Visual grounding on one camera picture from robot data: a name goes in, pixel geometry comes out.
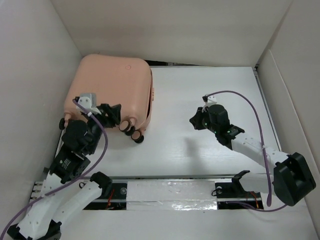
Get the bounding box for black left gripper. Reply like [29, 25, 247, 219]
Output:
[84, 102, 121, 153]

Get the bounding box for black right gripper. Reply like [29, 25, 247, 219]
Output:
[190, 106, 219, 134]

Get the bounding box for pink hard-shell suitcase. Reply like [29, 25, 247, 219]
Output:
[60, 54, 154, 144]

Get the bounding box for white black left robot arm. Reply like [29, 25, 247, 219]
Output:
[0, 100, 122, 240]

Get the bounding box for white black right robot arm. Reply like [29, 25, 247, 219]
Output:
[189, 104, 316, 207]

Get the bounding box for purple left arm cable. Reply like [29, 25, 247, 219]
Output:
[4, 98, 110, 232]

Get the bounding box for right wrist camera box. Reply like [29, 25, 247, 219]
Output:
[202, 94, 217, 113]

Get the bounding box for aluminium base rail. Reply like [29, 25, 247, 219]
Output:
[29, 172, 266, 211]

